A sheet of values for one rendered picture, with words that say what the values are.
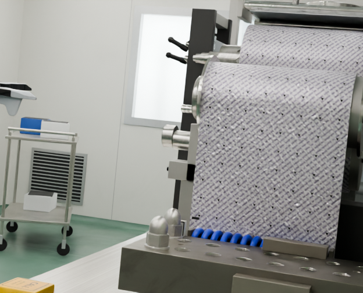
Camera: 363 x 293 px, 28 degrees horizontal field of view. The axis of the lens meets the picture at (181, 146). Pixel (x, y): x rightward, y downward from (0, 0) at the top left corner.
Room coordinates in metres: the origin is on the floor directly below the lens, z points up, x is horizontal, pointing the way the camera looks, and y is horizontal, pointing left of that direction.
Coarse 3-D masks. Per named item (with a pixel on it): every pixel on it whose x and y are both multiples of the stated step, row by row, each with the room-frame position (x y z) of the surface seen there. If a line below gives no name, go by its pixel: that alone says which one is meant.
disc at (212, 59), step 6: (210, 60) 1.21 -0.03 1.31; (216, 60) 1.25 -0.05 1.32; (204, 66) 1.19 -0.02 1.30; (204, 72) 1.18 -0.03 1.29; (204, 78) 1.18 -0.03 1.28; (198, 90) 1.17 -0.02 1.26; (198, 96) 1.17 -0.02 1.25; (198, 102) 1.17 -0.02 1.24; (198, 108) 1.17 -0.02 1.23; (198, 114) 1.18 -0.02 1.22; (198, 120) 1.18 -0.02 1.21; (198, 126) 1.19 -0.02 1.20
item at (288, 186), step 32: (224, 128) 1.17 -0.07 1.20; (224, 160) 1.17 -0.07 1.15; (256, 160) 1.15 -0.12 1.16; (288, 160) 1.14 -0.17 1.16; (320, 160) 1.12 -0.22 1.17; (224, 192) 1.17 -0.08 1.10; (256, 192) 1.15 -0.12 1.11; (288, 192) 1.14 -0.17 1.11; (320, 192) 1.12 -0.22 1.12; (192, 224) 1.18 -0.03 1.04; (224, 224) 1.16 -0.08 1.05; (256, 224) 1.15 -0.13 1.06; (288, 224) 1.13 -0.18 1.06; (320, 224) 1.12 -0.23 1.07
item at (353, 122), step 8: (360, 80) 1.14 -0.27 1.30; (360, 88) 1.13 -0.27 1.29; (360, 96) 1.12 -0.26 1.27; (352, 104) 1.12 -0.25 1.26; (360, 104) 1.11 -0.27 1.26; (352, 112) 1.12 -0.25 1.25; (352, 120) 1.12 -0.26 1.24; (352, 128) 1.12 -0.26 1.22; (352, 136) 1.13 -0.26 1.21; (352, 144) 1.15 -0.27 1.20
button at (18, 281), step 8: (16, 280) 1.17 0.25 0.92; (24, 280) 1.18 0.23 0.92; (32, 280) 1.18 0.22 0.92; (0, 288) 1.13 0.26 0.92; (8, 288) 1.13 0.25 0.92; (16, 288) 1.13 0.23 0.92; (24, 288) 1.13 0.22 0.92; (32, 288) 1.13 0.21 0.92; (40, 288) 1.14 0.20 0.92; (48, 288) 1.16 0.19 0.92
